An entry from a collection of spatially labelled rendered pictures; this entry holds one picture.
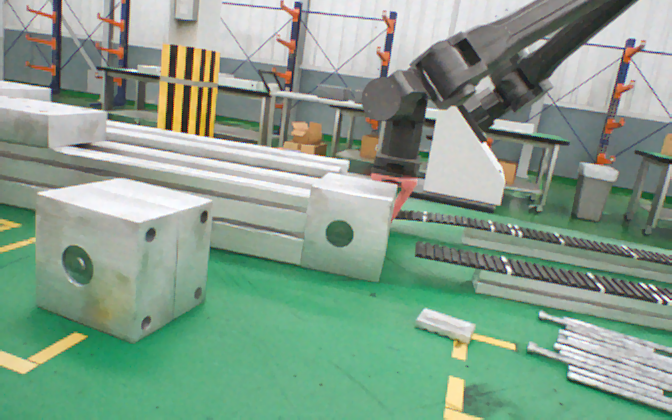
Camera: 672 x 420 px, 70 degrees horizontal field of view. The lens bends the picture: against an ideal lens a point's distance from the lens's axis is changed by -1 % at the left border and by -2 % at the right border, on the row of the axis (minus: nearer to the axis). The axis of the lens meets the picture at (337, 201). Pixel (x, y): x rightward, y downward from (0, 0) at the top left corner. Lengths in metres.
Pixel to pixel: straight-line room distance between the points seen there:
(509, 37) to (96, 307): 0.60
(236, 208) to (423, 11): 7.94
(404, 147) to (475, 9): 7.64
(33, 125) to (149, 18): 9.74
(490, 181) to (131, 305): 0.87
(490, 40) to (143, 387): 0.59
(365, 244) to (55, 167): 0.39
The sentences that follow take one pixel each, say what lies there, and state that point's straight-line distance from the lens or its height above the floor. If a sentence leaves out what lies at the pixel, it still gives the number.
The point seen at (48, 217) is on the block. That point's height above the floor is 0.86.
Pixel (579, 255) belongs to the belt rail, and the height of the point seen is 0.79.
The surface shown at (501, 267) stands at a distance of 0.58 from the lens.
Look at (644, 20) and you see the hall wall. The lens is 8.55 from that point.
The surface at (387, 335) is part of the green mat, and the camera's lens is 0.44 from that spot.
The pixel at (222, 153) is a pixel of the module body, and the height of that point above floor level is 0.86.
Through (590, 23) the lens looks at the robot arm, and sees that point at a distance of 1.03.
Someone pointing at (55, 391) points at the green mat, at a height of 0.78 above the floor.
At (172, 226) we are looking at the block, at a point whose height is 0.86.
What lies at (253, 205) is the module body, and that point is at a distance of 0.55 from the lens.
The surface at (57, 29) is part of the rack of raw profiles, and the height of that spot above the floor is 1.26.
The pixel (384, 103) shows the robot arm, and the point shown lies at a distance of 0.65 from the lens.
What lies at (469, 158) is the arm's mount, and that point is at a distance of 1.11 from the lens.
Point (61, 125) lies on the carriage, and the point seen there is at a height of 0.89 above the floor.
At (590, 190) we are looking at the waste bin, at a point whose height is 0.31.
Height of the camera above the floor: 0.99
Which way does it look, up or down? 14 degrees down
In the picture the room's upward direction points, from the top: 8 degrees clockwise
